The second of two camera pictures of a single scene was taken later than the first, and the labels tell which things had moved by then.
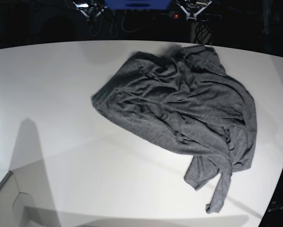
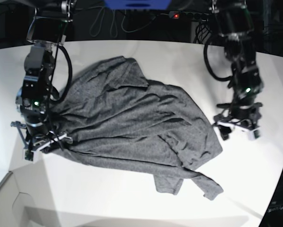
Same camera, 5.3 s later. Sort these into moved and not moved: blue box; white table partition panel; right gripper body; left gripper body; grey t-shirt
Moved: grey t-shirt; left gripper body; right gripper body
Not moved: white table partition panel; blue box
